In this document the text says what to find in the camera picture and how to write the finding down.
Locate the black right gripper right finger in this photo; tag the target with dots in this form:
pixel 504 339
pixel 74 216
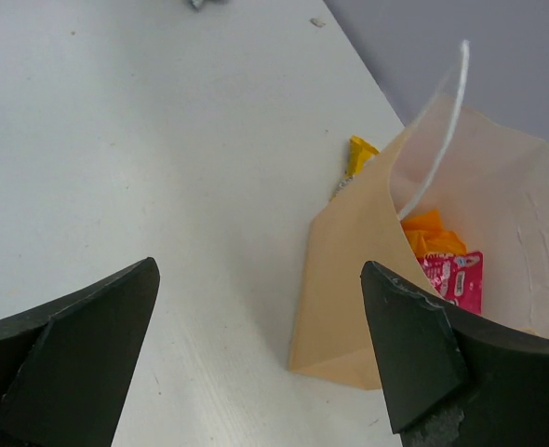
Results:
pixel 450 377

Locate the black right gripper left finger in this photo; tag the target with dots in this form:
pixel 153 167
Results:
pixel 66 365

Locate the pink red snack packet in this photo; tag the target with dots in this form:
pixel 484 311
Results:
pixel 457 278

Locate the orange yellow snack bag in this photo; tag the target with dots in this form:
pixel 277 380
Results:
pixel 426 234

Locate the brown paper bag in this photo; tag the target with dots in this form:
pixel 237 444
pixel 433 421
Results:
pixel 490 185

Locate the yellow snack bar wrapper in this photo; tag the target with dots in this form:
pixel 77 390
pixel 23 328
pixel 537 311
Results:
pixel 360 153

